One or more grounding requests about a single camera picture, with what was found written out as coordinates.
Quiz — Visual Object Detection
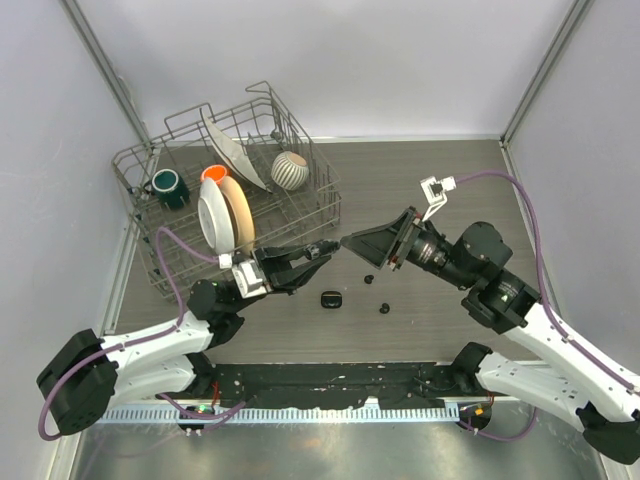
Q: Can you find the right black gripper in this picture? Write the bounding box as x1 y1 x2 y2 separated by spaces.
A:
339 206 473 289

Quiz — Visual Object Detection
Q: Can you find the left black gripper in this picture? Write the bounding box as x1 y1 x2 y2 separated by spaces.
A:
229 240 328 314

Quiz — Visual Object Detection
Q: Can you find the dusty black oval case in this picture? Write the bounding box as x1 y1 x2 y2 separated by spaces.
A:
304 239 341 260

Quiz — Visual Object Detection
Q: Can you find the glossy black charging case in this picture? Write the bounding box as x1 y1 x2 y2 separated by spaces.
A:
320 291 343 309

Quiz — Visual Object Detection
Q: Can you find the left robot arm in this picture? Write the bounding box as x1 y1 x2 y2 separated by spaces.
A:
36 240 340 441

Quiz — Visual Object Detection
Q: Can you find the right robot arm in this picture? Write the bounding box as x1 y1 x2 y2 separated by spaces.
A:
341 207 639 465

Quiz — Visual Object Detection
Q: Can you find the beige round plate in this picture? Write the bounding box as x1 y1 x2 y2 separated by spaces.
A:
219 176 256 255

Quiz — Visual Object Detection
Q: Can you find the white round plate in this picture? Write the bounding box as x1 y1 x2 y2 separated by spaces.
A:
197 178 235 254

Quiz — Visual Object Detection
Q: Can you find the striped ceramic bowl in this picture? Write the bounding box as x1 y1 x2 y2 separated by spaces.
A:
271 151 310 191

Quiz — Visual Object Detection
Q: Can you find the orange cup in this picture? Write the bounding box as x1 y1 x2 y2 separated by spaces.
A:
200 164 229 185

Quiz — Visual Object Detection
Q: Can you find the grey tilted plate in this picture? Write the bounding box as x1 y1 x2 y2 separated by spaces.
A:
198 107 273 194

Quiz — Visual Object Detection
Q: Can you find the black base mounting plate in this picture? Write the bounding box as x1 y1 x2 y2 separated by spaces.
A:
188 362 487 410

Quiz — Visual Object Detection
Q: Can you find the dark green mug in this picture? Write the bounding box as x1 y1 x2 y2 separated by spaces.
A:
143 168 190 211

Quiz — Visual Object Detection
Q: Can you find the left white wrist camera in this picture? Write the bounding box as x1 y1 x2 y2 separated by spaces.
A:
217 253 274 299

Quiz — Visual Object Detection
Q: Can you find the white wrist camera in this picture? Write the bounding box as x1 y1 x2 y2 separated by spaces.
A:
420 176 456 222
217 253 274 299

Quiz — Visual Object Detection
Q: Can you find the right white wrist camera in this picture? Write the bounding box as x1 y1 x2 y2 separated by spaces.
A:
420 176 456 222

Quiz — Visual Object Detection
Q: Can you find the grey wire dish rack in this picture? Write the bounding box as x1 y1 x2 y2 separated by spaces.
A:
112 81 341 302

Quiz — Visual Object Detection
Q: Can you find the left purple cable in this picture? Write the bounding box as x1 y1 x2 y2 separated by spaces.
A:
37 227 226 442

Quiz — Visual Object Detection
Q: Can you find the white slotted cable duct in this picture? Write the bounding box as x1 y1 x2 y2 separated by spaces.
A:
98 400 460 424

